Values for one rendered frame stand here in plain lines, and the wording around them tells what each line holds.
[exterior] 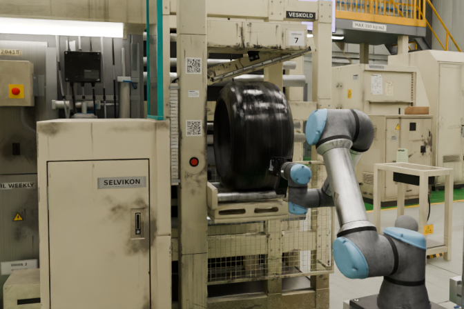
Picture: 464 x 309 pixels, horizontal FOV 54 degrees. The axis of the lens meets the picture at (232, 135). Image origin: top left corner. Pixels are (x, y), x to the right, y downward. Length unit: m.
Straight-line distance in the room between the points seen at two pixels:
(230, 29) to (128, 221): 1.32
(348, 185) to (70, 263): 0.88
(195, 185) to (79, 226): 0.80
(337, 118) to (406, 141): 5.20
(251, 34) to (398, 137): 4.33
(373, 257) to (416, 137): 5.49
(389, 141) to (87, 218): 5.34
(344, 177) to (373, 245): 0.22
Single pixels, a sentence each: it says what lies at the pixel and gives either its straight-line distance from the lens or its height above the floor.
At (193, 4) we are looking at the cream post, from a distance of 2.19.
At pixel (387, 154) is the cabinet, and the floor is 0.72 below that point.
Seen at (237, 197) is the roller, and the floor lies 0.90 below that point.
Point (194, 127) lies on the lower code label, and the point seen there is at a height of 1.22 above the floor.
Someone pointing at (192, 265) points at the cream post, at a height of 0.57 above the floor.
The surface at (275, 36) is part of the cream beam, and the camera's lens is 2.54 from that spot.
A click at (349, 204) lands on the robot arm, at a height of 1.03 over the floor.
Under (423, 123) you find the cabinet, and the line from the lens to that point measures 6.88.
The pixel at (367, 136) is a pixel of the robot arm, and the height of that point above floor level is 1.21.
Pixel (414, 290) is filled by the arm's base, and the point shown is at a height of 0.79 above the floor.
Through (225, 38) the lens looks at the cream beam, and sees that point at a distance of 2.46.
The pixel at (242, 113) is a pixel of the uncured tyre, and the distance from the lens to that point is 2.02.
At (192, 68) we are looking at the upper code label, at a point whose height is 1.50.
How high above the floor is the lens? 1.30
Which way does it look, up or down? 3 degrees down
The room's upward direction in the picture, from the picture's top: straight up
